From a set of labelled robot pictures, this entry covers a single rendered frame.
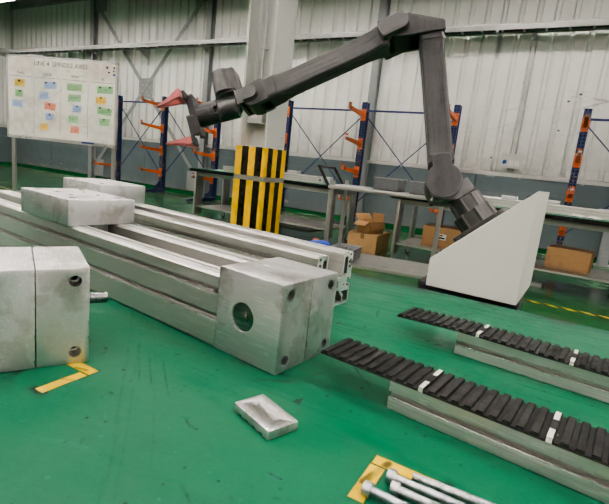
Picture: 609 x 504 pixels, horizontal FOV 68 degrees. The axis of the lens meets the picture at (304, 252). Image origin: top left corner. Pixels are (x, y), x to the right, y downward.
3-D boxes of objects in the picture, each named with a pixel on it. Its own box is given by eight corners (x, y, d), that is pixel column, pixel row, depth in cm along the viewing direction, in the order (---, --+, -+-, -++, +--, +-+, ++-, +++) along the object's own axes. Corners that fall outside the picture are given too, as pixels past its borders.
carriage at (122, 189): (144, 215, 106) (145, 185, 104) (99, 216, 97) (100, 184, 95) (107, 205, 115) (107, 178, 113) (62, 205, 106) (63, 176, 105)
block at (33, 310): (115, 358, 45) (117, 267, 44) (-25, 376, 39) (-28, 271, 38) (100, 324, 54) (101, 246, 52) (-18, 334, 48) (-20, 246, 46)
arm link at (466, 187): (479, 194, 96) (475, 200, 101) (452, 156, 98) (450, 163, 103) (441, 217, 97) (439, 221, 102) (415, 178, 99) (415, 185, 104)
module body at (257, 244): (347, 301, 74) (353, 251, 72) (311, 314, 66) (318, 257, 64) (90, 223, 119) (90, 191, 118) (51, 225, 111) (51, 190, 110)
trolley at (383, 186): (433, 294, 396) (452, 179, 377) (430, 311, 345) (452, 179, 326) (321, 274, 426) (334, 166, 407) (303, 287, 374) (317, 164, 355)
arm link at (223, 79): (257, 95, 109) (268, 109, 117) (247, 52, 110) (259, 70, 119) (212, 111, 111) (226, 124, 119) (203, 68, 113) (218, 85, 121)
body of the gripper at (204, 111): (190, 101, 118) (217, 94, 118) (200, 140, 119) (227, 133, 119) (183, 94, 112) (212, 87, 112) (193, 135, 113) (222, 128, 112)
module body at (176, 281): (271, 327, 59) (277, 264, 57) (213, 347, 51) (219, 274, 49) (10, 226, 104) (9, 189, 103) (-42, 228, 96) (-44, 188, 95)
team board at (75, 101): (-5, 212, 570) (-9, 48, 533) (26, 209, 619) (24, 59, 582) (103, 227, 547) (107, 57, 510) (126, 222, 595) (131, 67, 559)
